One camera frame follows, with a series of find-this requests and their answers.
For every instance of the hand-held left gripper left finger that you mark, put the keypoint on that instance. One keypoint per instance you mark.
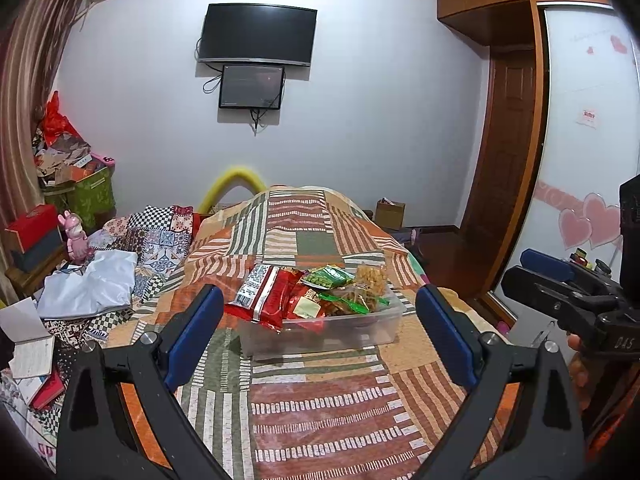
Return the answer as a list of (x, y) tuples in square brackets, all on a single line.
[(197, 330)]

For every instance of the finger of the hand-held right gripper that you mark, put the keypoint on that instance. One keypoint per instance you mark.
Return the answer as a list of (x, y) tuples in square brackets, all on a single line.
[(530, 292), (545, 262)]

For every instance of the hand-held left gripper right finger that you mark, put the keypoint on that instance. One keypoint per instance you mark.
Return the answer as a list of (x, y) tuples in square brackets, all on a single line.
[(445, 335)]

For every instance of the clear plastic container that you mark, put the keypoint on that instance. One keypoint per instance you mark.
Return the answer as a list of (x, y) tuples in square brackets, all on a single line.
[(350, 332)]

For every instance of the person's right forearm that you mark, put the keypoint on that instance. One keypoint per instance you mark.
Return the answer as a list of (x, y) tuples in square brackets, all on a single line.
[(615, 405)]

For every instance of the person's right hand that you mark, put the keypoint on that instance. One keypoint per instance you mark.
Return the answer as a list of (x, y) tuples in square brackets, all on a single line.
[(578, 365)]

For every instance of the red packet with white label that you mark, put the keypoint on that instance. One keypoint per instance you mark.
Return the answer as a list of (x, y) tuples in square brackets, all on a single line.
[(270, 300)]

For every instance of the clear noodle snack packet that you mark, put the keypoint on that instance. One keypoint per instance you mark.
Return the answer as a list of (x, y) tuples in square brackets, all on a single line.
[(371, 280)]

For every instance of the floral patchwork quilt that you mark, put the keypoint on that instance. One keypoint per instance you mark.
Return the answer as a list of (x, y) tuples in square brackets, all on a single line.
[(160, 240)]

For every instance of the white wardrobe door heart decals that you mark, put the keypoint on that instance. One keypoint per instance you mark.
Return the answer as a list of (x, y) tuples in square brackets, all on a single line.
[(575, 160)]

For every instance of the red snack packet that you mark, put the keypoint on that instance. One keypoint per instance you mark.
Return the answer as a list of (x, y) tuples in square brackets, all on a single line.
[(302, 310)]

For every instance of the light blue plastic bag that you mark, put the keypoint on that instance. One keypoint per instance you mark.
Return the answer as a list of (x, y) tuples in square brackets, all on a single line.
[(95, 285)]

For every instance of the brown wooden door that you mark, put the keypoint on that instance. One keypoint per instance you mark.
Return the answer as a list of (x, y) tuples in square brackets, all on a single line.
[(505, 150)]

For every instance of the green snack packet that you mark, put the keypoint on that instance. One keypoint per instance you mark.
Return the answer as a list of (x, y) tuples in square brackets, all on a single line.
[(327, 277)]

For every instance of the brown cardboard box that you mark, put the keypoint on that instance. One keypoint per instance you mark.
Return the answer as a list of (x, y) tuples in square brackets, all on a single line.
[(390, 215)]

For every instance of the striped patchwork blanket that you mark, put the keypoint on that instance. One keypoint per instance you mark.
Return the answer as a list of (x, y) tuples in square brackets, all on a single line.
[(310, 410)]

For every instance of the yellow foam tube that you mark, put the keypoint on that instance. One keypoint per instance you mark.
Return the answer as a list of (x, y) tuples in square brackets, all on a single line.
[(220, 185)]

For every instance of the pink rabbit figurine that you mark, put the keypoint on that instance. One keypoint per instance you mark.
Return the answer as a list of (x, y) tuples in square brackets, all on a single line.
[(75, 240)]

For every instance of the red book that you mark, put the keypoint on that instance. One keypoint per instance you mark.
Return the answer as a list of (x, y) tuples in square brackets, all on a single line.
[(50, 392)]

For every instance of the open white notebook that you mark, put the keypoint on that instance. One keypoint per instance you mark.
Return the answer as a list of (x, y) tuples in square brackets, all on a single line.
[(30, 340)]

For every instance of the green storage box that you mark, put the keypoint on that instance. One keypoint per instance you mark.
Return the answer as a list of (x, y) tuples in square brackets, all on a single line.
[(92, 197)]

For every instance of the grey box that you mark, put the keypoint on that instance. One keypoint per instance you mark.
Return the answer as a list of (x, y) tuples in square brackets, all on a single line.
[(40, 257)]

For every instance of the pink plastic toy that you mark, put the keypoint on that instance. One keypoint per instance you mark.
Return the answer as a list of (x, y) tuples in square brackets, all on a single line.
[(109, 160)]

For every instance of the red gift box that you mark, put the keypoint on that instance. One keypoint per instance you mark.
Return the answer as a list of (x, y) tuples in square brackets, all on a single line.
[(32, 225)]

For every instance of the pile of papers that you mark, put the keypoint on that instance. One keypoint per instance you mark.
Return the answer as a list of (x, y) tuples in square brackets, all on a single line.
[(65, 157)]

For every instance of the red plastic bag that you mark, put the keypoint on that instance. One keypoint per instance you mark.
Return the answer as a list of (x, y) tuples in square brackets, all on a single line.
[(55, 125)]

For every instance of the wooden overhead cabinet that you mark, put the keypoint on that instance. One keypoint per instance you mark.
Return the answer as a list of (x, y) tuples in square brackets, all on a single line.
[(490, 0)]

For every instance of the brown curtain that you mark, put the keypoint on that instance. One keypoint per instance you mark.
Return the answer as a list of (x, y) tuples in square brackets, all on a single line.
[(30, 85)]

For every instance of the small wall monitor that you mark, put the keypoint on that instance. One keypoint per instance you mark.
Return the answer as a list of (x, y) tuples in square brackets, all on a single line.
[(251, 86)]

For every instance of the black wall television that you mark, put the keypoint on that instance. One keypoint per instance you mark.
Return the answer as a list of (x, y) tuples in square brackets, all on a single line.
[(256, 32)]

